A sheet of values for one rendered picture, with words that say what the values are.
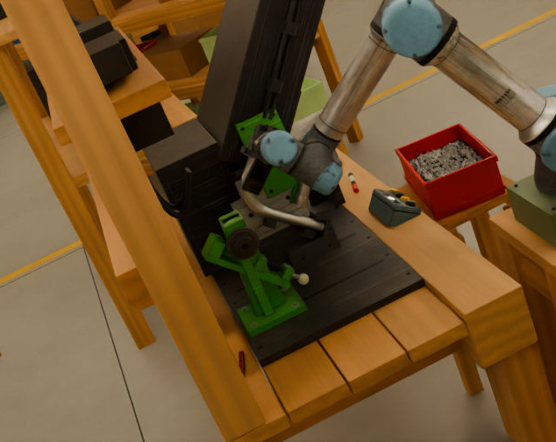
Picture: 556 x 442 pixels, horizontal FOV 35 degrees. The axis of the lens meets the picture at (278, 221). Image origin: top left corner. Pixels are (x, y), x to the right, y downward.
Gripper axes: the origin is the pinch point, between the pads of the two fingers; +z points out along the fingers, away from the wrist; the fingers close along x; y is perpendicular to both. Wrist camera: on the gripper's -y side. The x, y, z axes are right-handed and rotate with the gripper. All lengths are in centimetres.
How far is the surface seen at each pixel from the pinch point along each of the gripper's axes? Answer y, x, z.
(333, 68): 78, -64, 286
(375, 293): -21.2, -33.3, -28.7
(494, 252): 0, -88, 42
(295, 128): 12.7, -11.5, 24.5
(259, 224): -16.2, -7.8, 5.0
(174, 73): 45, 21, 313
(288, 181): -2.8, -10.9, 2.7
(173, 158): -7.4, 18.9, 10.6
